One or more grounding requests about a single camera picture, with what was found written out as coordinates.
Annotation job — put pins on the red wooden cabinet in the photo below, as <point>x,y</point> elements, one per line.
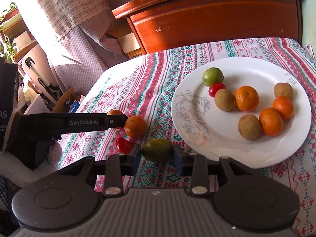
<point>165,24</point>

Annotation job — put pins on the white folding chair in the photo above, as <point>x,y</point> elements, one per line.
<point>36,65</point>

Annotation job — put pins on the checked curtain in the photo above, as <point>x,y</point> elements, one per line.
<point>73,34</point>

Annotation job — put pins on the white floral plate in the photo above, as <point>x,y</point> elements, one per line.
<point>213,133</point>

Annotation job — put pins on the blue milk carton box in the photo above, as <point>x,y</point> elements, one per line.
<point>67,99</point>

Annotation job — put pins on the open brown cardboard box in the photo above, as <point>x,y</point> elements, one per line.
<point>121,30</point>

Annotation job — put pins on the orange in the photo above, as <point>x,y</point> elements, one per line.
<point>246,98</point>
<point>135,127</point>
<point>284,106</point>
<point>271,122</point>
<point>114,112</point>

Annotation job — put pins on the white perforated basket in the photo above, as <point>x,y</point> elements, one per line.
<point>37,106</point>

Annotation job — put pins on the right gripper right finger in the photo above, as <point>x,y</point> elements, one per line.
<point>182,161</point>

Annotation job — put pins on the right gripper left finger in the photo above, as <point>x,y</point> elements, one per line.
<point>133,160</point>

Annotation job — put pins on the green fruit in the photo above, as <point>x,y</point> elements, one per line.
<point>212,76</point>
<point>157,150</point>

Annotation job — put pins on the right cherry tomato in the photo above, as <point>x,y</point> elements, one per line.
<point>213,89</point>

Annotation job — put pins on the potted green plant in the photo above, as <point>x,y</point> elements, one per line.
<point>11,26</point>

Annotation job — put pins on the brown kiwi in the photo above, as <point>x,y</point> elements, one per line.
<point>249,127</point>

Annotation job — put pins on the left cherry tomato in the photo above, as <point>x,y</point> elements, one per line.
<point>123,145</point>

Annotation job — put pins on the white gloved left hand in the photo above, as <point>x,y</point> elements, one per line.
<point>19,174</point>

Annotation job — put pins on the cherry tomato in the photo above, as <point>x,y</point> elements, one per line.
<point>213,89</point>
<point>123,145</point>

